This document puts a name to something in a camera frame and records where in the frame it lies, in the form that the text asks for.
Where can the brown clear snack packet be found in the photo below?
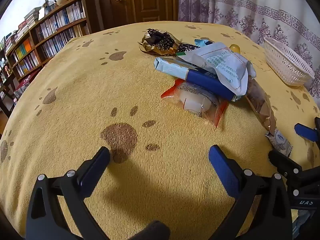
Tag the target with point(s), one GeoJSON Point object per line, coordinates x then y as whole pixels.
{"type": "Point", "coordinates": [260, 102]}

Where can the long blue snack packet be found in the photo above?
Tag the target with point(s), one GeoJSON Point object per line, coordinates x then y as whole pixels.
{"type": "Point", "coordinates": [212, 82]}

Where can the brown wooden door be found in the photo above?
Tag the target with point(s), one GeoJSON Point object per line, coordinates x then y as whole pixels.
{"type": "Point", "coordinates": [140, 2]}

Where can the white purple patterned curtain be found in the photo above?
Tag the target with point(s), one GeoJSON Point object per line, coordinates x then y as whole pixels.
{"type": "Point", "coordinates": [250, 5]}

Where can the small white sachet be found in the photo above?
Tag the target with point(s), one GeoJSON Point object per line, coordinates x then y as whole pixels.
{"type": "Point", "coordinates": [280, 141]}

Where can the beige bowl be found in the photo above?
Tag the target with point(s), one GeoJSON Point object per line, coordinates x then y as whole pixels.
{"type": "Point", "coordinates": [62, 0]}

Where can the white plastic basket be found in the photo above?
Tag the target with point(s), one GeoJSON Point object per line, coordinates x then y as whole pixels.
{"type": "Point", "coordinates": [285, 65]}

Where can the stack of books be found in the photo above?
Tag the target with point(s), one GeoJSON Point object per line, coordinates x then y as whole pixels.
{"type": "Point", "coordinates": [31, 17]}

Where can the white paper snack packet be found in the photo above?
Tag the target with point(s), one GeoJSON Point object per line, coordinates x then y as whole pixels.
{"type": "Point", "coordinates": [225, 67]}

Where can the yellow paw-print blanket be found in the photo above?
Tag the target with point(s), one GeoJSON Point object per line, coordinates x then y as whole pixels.
{"type": "Point", "coordinates": [100, 92]}

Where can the gold foil snack packet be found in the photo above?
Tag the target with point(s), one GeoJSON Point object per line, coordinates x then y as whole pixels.
{"type": "Point", "coordinates": [160, 42]}

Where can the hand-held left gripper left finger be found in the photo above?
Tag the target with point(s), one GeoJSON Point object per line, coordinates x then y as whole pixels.
{"type": "Point", "coordinates": [96, 172]}

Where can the rows of shelved books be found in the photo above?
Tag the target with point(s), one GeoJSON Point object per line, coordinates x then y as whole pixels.
{"type": "Point", "coordinates": [62, 20]}

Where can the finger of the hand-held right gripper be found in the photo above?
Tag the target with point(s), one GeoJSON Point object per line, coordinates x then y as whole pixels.
{"type": "Point", "coordinates": [306, 132]}
{"type": "Point", "coordinates": [282, 161]}

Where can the yellow jelly cup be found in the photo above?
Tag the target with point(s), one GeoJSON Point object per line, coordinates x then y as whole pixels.
{"type": "Point", "coordinates": [235, 48]}

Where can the small decorative figurine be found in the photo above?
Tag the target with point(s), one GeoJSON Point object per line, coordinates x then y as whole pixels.
{"type": "Point", "coordinates": [48, 3]}

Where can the dark blue patterned candy wrapper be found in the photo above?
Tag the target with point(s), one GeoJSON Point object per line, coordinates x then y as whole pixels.
{"type": "Point", "coordinates": [186, 47]}

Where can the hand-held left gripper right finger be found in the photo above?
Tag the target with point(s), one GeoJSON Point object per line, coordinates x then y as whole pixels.
{"type": "Point", "coordinates": [222, 172]}

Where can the red-edged clear pastry packet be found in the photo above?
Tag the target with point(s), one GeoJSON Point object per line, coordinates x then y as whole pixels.
{"type": "Point", "coordinates": [195, 102]}

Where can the wooden bookshelf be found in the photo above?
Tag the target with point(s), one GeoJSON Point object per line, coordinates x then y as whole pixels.
{"type": "Point", "coordinates": [86, 5]}

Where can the light blue snack packet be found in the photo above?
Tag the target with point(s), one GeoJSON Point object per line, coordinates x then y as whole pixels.
{"type": "Point", "coordinates": [203, 41]}

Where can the red box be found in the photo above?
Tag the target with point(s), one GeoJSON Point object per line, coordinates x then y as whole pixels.
{"type": "Point", "coordinates": [25, 82]}

